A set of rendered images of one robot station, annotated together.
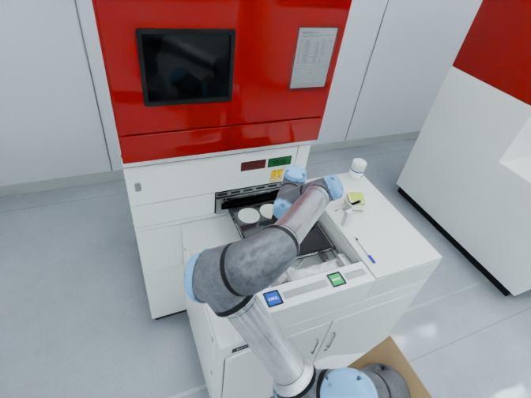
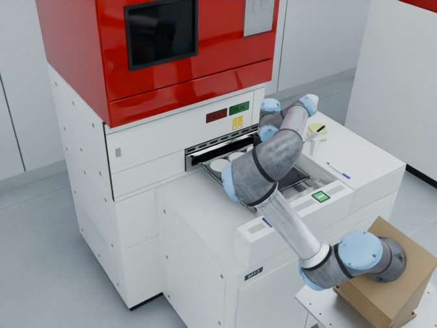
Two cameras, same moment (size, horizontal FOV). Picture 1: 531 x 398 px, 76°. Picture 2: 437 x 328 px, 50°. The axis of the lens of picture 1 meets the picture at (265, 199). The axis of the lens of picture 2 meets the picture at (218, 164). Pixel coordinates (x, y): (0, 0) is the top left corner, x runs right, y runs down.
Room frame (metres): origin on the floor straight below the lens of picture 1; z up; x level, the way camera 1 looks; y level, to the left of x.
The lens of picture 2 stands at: (-0.62, 0.31, 2.19)
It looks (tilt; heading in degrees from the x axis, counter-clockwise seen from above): 36 degrees down; 352
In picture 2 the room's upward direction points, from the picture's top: 2 degrees clockwise
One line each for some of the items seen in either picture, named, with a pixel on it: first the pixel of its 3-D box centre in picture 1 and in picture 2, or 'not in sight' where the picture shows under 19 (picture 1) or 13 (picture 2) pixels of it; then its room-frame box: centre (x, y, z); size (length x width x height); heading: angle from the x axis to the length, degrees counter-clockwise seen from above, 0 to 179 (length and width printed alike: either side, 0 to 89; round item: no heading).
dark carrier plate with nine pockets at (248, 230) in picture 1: (280, 227); (253, 170); (1.09, -0.08, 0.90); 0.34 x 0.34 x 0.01; 28
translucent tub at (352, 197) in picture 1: (354, 201); (317, 133); (1.23, -0.41, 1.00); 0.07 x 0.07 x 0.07; 9
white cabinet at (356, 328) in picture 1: (288, 302); (271, 251); (1.04, -0.20, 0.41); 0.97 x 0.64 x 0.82; 118
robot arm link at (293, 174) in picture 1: (293, 182); (269, 114); (0.91, -0.08, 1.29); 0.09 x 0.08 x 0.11; 170
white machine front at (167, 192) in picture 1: (224, 182); (192, 136); (1.20, 0.19, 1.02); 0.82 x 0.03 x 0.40; 118
